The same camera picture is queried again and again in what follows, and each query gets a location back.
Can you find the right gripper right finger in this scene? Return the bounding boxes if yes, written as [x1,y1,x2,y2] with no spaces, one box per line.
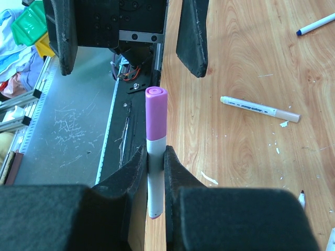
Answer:
[164,146,319,250]

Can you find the pink cap marker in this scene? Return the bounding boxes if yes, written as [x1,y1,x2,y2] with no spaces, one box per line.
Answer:
[325,228,335,251]

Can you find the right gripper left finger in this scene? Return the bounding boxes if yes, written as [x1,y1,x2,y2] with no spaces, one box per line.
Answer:
[1,146,147,250]

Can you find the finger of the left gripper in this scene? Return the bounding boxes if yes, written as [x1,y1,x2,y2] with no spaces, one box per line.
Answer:
[43,0,78,76]
[176,0,209,78]

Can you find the green bin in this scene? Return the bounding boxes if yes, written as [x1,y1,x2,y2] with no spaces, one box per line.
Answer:
[10,1,47,46]

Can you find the yellow bin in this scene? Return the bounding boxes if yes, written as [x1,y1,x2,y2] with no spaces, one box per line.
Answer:
[35,32,55,58]

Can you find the pile of clothes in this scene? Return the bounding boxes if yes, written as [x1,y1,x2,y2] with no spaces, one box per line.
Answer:
[1,7,44,99]

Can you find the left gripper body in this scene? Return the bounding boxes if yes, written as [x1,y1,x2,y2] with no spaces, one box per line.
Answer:
[74,0,168,48]

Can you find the purple cap marker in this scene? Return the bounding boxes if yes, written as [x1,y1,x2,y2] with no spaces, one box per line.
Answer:
[298,190,306,209]

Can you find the lilac cap marker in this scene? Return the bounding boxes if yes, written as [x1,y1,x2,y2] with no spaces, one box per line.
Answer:
[145,86,168,219]

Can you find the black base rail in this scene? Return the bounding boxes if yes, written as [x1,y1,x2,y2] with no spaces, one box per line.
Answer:
[95,43,164,184]

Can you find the dark blue marker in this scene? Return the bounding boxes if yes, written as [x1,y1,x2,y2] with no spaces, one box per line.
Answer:
[296,13,335,36]

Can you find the beige cap marker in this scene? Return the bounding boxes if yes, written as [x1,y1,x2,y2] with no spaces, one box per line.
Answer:
[220,96,301,123]

